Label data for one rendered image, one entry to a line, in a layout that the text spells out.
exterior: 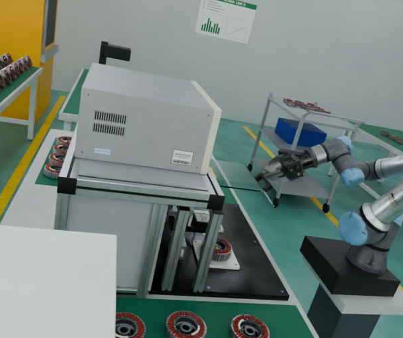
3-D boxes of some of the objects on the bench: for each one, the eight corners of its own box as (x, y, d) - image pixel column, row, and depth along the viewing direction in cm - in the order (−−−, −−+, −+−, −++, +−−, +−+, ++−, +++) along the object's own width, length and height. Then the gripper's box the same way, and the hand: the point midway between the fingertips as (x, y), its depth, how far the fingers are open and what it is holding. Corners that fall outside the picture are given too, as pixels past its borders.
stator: (226, 245, 149) (228, 237, 147) (233, 263, 139) (236, 254, 137) (197, 243, 146) (200, 234, 145) (202, 261, 136) (205, 251, 135)
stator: (269, 332, 115) (273, 323, 114) (262, 360, 105) (265, 349, 104) (234, 317, 118) (237, 307, 117) (223, 342, 108) (226, 332, 107)
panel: (140, 192, 177) (151, 129, 166) (150, 290, 118) (169, 203, 107) (138, 192, 177) (149, 129, 166) (147, 290, 117) (165, 202, 107)
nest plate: (228, 245, 151) (229, 243, 151) (239, 269, 138) (240, 267, 138) (191, 242, 148) (192, 239, 147) (198, 267, 134) (198, 263, 134)
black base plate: (237, 208, 189) (238, 204, 188) (288, 301, 131) (290, 296, 130) (139, 197, 177) (140, 193, 176) (149, 294, 119) (149, 288, 119)
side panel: (145, 292, 120) (163, 199, 109) (145, 298, 117) (165, 204, 106) (48, 287, 113) (58, 187, 101) (47, 294, 110) (56, 192, 99)
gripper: (315, 151, 142) (261, 172, 142) (319, 172, 146) (266, 192, 146) (305, 143, 150) (253, 162, 149) (309, 163, 154) (259, 182, 153)
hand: (261, 173), depth 150 cm, fingers closed, pressing on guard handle
